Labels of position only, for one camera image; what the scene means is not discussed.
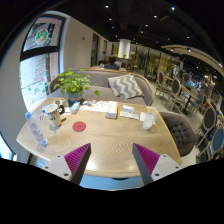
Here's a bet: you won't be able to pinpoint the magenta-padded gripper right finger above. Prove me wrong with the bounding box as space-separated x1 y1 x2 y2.
131 142 183 186

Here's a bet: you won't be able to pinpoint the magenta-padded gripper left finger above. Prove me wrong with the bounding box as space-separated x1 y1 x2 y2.
41 142 92 186

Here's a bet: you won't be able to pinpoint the clear blue-capped water bottle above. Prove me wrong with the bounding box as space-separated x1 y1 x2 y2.
24 111 49 148

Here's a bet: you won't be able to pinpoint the flat round red coaster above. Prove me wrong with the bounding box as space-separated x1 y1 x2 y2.
72 120 87 133

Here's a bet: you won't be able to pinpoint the clear plastic cup with straw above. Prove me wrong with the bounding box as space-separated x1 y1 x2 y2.
142 105 159 132

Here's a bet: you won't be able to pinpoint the grey tufted armchair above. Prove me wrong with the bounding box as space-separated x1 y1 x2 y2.
159 111 197 158

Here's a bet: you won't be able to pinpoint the white paper slips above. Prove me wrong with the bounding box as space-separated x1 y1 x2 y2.
119 110 140 121

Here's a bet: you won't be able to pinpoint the small blue white carton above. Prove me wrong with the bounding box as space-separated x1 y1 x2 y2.
69 101 82 115

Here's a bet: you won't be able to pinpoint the small white blue box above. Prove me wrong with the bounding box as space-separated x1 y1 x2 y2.
121 104 135 114

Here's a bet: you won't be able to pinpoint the white printed leaflet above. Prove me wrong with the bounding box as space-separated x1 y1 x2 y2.
79 99 109 113

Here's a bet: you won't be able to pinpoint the blue white striped packet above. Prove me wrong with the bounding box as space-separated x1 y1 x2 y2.
41 103 51 114

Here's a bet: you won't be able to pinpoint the white and orange box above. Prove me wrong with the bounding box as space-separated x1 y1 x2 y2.
105 100 119 120

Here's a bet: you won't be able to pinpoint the group of dining chairs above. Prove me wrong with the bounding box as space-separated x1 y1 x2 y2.
154 69 224 164

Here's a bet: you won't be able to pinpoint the green potted plant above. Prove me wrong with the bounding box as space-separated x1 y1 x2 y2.
53 68 100 103

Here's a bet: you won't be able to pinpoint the grey white chevron cushion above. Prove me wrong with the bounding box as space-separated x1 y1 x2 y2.
107 73 145 100

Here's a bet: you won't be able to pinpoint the grey curved sofa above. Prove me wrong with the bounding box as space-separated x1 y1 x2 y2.
48 68 156 107

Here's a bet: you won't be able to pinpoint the person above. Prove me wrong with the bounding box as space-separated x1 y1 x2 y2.
103 55 120 71

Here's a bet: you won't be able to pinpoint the black-framed food poster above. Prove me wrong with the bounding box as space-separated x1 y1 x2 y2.
21 14 66 54

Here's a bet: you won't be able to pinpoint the group of ceiling lights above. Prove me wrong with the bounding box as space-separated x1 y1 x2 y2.
103 3 224 68

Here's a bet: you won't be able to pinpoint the white mug with black handle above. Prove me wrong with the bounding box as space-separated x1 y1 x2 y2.
44 103 65 128

